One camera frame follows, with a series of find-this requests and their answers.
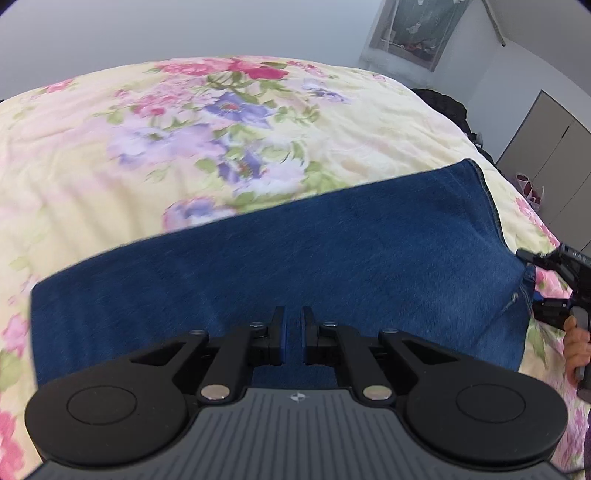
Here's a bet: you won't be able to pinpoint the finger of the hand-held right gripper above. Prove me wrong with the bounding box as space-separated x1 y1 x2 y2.
531 296 574 326
516 247 563 274

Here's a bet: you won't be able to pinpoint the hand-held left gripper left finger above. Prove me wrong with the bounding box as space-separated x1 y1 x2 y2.
128 305 290 403

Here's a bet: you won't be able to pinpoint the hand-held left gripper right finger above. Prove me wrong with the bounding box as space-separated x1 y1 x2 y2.
300 305 445 401

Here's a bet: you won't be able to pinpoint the blue denim pants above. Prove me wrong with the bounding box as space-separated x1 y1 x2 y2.
30 158 539 389

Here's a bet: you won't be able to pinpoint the person's right hand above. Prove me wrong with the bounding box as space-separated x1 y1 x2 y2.
563 316 591 383

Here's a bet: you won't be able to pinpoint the grey wardrobe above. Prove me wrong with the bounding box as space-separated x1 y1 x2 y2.
495 89 591 234

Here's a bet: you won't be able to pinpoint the black jacket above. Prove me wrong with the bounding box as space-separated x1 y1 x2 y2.
410 88 498 163

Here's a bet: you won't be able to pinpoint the floral quilt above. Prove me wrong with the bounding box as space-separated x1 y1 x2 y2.
0 55 591 476

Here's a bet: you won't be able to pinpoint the grey rod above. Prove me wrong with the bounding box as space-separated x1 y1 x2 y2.
481 0 507 47

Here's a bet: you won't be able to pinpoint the window with printed curtain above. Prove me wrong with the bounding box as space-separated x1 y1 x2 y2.
368 0 468 73

